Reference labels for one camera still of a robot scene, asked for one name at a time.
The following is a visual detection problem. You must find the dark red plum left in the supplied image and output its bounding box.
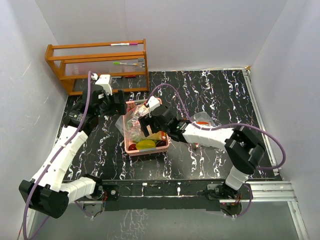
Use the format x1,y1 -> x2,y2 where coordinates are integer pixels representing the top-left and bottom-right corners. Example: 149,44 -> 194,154
128,143 -> 137,151

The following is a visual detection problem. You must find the yellow mango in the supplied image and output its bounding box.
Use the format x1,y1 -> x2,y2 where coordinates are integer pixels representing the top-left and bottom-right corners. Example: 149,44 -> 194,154
146,131 -> 163,141

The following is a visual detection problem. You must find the clear zip bag orange zipper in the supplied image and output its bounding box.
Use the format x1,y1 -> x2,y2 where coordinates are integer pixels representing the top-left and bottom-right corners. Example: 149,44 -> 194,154
124,104 -> 149,142

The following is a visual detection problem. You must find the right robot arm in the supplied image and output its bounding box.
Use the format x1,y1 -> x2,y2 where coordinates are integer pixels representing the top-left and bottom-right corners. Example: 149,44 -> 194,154
138,105 -> 266,199

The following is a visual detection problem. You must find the black base bar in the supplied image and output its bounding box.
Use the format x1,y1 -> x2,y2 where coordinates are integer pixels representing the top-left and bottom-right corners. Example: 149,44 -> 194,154
102,179 -> 239,212

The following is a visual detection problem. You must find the pink plastic basket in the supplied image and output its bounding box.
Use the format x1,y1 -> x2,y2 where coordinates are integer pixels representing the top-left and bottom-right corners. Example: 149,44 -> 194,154
118,100 -> 170,157

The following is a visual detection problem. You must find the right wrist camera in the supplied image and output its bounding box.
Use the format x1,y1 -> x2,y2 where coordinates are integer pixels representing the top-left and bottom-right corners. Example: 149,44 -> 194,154
145,96 -> 161,112

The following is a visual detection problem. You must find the dark red plum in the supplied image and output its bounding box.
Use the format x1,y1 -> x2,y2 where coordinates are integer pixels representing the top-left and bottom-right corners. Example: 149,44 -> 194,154
128,143 -> 137,151
156,140 -> 167,148

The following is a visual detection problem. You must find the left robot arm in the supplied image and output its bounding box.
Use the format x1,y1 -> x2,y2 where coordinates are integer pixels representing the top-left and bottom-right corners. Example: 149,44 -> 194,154
18,84 -> 127,219

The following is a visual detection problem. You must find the green marker pen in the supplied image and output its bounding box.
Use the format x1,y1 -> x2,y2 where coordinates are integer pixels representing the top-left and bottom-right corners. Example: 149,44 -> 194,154
112,61 -> 138,66

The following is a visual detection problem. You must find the purple cable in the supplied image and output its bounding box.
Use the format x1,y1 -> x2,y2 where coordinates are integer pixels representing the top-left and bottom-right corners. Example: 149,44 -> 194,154
22,70 -> 100,238
148,83 -> 286,218

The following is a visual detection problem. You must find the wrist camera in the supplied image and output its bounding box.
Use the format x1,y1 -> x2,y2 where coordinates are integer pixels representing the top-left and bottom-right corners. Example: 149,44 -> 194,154
95,74 -> 113,96
145,96 -> 161,112

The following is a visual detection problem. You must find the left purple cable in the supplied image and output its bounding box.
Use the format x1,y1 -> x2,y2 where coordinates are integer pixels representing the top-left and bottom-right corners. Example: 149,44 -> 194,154
22,70 -> 100,238

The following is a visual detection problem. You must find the wooden shelf rack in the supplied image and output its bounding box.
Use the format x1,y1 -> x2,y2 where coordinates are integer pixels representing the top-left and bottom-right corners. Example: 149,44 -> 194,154
44,38 -> 150,96

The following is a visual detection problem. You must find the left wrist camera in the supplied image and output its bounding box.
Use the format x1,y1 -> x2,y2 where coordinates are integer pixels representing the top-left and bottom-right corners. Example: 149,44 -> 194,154
95,74 -> 113,96

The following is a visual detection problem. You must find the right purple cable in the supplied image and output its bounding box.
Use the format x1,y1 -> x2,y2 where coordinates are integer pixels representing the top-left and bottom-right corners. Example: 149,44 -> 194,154
148,83 -> 286,218

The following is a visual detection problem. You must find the pink white marker pen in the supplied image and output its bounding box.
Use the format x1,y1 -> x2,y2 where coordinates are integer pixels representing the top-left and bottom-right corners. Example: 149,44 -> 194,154
110,42 -> 138,47

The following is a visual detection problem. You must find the dark red plum right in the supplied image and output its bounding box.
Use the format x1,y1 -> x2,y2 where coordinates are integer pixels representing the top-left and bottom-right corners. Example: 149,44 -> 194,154
156,140 -> 167,148

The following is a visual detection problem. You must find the yellow starfruit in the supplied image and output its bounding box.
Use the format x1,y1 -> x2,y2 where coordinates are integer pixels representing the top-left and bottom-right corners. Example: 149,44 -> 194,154
135,139 -> 156,150

